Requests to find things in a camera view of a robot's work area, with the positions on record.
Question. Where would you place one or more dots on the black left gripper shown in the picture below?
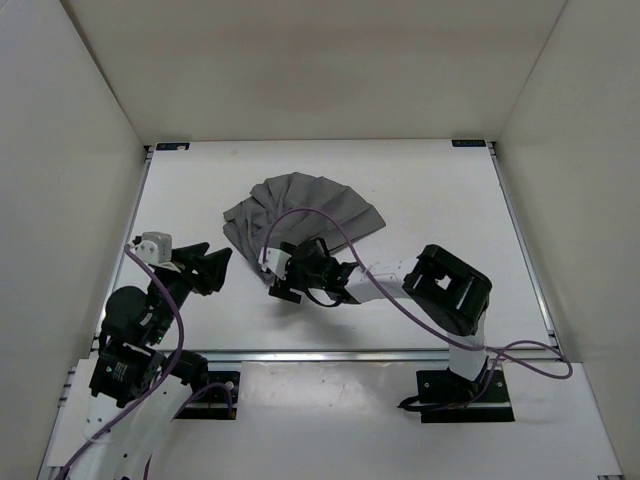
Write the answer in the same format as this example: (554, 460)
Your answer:
(213, 268)

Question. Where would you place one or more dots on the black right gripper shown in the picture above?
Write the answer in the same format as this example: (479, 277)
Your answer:
(289, 293)

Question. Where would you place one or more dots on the grey pleated skirt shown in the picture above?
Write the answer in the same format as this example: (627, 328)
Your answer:
(294, 208)

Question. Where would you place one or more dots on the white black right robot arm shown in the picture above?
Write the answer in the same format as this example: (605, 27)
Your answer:
(454, 295)

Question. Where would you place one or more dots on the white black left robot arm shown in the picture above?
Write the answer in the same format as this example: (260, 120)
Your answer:
(143, 376)

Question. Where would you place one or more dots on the blue left corner label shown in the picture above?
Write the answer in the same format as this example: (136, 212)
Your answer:
(172, 146)

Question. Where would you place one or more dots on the blue corner label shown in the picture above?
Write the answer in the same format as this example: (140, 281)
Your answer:
(468, 143)
(172, 146)

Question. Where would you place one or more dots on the blue right corner label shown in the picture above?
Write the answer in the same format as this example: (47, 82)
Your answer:
(468, 143)

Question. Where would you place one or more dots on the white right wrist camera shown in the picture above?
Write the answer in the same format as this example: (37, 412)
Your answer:
(273, 263)

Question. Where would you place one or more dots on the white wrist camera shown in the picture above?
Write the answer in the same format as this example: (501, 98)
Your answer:
(154, 248)
(273, 263)

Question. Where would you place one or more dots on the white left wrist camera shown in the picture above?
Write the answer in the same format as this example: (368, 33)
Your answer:
(154, 248)

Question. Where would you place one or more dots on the aluminium table frame rail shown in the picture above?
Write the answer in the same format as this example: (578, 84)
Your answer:
(427, 191)

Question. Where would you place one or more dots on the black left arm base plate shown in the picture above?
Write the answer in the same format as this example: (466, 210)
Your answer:
(216, 398)

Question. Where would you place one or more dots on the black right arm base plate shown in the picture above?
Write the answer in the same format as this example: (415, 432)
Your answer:
(443, 397)

